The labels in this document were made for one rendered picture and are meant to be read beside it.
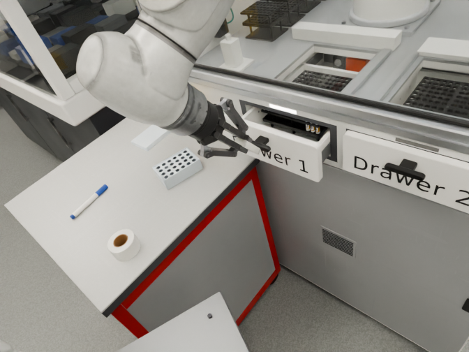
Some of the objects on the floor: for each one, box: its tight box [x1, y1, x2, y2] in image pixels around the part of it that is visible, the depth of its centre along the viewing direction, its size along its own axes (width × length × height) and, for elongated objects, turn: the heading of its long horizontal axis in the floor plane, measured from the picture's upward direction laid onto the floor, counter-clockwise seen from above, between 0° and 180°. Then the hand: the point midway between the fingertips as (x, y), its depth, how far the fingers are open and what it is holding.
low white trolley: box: [4, 117, 281, 339], centre depth 132 cm, size 58×62×76 cm
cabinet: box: [223, 131, 469, 352], centre depth 139 cm, size 95×103×80 cm
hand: (247, 145), depth 78 cm, fingers closed
